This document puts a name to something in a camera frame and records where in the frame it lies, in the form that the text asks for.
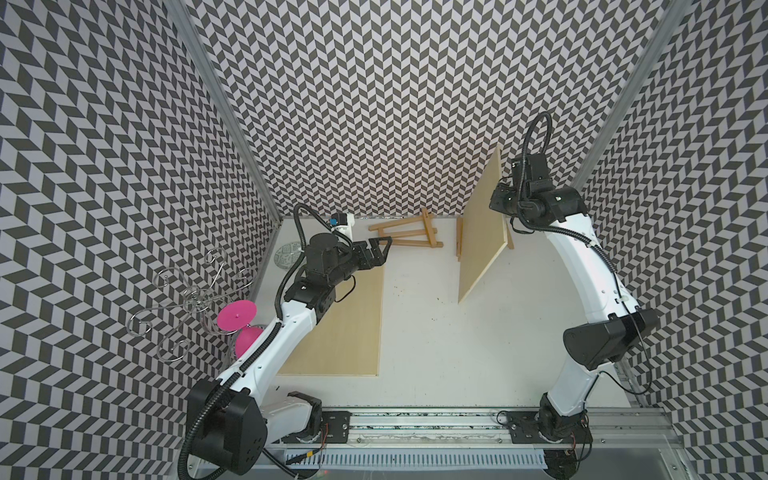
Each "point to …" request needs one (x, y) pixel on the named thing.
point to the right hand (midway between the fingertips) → (501, 201)
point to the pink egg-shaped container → (236, 317)
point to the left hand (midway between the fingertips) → (380, 243)
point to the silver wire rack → (180, 311)
